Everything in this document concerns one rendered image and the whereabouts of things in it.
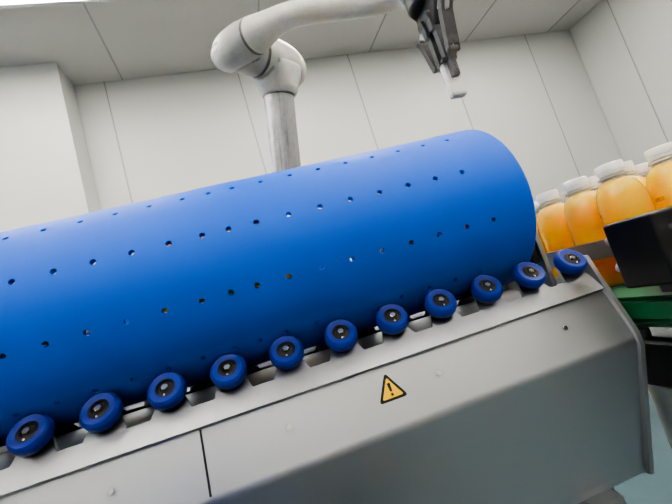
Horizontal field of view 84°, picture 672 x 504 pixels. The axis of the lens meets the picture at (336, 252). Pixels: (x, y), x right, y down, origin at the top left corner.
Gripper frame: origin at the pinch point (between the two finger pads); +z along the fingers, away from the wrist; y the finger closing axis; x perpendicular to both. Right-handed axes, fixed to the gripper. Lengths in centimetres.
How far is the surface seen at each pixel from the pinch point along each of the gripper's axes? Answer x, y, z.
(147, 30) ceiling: 81, 212, -205
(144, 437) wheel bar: 63, -13, 43
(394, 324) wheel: 30, -13, 40
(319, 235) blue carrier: 36.9, -15.3, 26.0
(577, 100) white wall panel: -365, 297, -112
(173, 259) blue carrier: 55, -15, 24
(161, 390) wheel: 60, -12, 39
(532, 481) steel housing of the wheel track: 17, -10, 66
